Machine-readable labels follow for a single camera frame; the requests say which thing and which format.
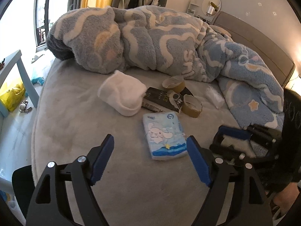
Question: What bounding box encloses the white shelf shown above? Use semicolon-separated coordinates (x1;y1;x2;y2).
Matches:
187;0;205;17

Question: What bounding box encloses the black book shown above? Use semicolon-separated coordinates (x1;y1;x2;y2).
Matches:
141;87;194;113

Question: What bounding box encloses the brown tape roll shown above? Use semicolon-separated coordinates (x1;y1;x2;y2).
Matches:
182;94;203;118
162;75;185;94

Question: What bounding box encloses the light blue table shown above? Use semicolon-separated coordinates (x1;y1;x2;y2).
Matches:
0;49;40;118

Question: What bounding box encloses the blue cartoon tissue packet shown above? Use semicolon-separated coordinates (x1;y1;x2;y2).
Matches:
143;112;189;161

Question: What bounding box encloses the window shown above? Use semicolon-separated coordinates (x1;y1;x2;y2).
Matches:
34;0;53;52

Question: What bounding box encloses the person's right forearm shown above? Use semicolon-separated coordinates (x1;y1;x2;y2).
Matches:
274;185;301;216

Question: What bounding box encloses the black chair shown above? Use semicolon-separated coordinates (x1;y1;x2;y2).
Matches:
12;165;36;217

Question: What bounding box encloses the grey padded headboard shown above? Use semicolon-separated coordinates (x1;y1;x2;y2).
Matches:
213;12;296;89

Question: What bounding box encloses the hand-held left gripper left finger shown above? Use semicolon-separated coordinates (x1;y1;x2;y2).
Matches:
25;134;115;226

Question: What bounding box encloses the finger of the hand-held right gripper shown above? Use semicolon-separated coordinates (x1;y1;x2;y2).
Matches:
209;135;247;164
218;125;252;142

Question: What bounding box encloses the yellow plastic bag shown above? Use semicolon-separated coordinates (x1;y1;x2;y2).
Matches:
0;76;26;112

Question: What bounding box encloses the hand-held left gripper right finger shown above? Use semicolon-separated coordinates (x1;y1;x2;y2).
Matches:
187;135;273;226

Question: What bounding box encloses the round wall mirror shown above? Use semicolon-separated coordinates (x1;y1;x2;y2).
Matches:
202;0;221;16

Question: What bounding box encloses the bunch of keys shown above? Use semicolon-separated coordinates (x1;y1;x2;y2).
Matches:
19;101;33;113

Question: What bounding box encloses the clear plastic bag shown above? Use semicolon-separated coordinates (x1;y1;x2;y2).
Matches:
203;85;225;109

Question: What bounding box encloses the blue and white fleece blanket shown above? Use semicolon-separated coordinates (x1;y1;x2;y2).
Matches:
46;6;285;132

